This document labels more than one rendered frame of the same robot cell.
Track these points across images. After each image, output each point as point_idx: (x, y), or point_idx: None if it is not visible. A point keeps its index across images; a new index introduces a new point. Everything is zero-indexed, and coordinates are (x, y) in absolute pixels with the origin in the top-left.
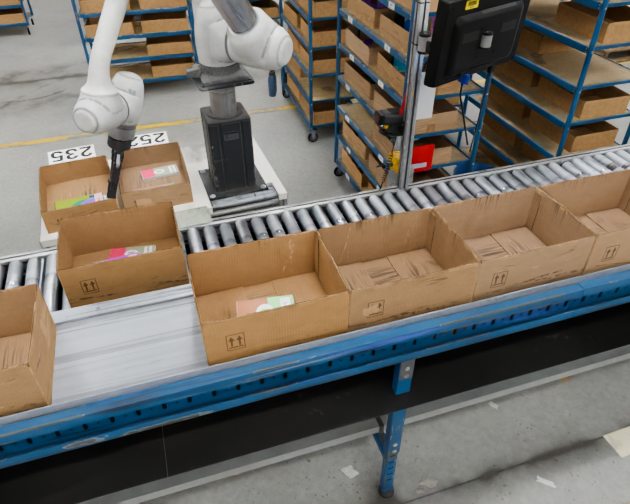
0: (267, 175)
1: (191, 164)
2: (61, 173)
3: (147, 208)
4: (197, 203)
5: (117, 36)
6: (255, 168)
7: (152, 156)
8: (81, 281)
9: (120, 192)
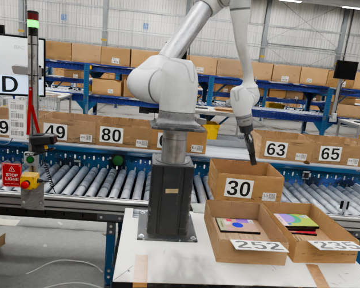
0: (131, 224)
1: (204, 254)
2: (340, 251)
3: (232, 176)
4: (200, 216)
5: (240, 62)
6: (139, 229)
7: (249, 253)
8: (258, 170)
9: (260, 203)
